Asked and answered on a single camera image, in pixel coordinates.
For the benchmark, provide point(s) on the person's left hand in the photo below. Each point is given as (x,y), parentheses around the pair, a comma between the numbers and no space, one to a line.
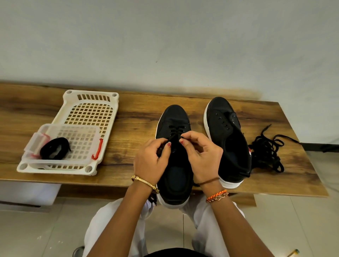
(151,164)

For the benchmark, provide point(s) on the white box under table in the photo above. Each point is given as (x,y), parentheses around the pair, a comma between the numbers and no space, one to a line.
(26,193)

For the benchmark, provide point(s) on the black shoelace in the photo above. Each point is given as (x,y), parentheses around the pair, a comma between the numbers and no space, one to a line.
(270,151)
(262,159)

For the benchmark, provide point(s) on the person's left forearm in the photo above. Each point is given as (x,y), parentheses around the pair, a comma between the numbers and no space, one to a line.
(119,222)

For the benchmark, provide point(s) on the person's black shirt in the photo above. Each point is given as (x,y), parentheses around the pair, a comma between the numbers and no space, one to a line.
(177,252)

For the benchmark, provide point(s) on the white plastic lattice basket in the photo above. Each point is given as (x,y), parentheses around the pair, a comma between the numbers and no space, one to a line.
(90,111)

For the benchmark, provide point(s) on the grey slipper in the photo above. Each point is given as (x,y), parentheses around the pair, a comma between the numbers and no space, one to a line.
(78,251)

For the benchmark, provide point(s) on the person's right hand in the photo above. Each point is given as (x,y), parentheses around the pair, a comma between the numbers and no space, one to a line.
(204,156)

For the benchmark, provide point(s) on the black band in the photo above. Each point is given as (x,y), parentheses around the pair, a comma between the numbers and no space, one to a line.
(177,127)
(47,153)

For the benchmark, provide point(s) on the person's right forearm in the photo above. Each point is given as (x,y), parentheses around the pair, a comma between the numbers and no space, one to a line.
(235,225)

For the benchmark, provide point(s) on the small yellow object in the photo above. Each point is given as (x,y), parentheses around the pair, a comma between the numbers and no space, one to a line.
(293,252)

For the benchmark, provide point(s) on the black sneaker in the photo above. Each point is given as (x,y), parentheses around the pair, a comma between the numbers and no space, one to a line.
(230,148)
(175,180)

